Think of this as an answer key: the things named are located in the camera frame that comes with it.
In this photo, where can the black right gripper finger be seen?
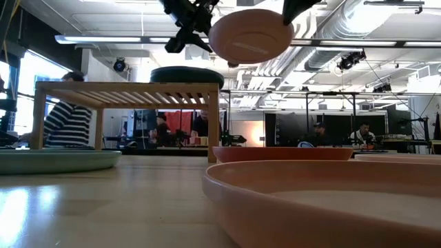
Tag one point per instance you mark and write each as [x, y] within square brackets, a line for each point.
[294, 8]

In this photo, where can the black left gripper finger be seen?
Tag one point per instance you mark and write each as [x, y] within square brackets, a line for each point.
[175, 43]
[200, 41]

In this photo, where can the dark green plate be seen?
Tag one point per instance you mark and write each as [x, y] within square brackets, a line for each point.
[186, 74]

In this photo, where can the pink plate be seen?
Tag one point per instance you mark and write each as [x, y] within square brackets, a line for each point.
[251, 38]

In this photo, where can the red plate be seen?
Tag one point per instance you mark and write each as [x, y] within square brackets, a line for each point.
[275, 154]

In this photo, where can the sage green plate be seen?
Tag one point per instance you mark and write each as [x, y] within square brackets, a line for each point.
[51, 162]

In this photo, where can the peach plate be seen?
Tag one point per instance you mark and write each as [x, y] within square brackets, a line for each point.
[406, 158]

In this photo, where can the terracotta brown plate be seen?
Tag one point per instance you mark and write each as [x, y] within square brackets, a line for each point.
[275, 213]

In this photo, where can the black background robot arm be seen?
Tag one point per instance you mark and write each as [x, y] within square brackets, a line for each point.
[232, 139]

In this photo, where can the wooden slatted shelf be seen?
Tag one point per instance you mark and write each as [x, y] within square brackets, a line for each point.
[138, 87]

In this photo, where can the long ceiling light strip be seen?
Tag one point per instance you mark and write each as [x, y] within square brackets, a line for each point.
[103, 39]

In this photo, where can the orange cloth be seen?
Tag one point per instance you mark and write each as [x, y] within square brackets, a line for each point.
[179, 122]

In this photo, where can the person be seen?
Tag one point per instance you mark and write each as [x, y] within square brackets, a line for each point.
[318, 136]
[162, 131]
[200, 125]
[69, 127]
[362, 135]

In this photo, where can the black backdrop panel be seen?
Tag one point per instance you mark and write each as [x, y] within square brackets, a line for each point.
[289, 131]

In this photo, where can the white and blue ball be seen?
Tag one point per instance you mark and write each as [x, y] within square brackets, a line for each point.
[306, 144]

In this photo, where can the black background monitor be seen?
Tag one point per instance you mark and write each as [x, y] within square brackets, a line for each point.
[399, 122]

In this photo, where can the black ceiling camera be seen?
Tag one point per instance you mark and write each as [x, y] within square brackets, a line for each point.
[349, 61]

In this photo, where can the black ceiling bracket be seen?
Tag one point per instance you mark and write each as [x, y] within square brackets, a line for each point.
[392, 2]

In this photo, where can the black aluminium table frame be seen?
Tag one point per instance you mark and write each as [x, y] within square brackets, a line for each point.
[165, 151]

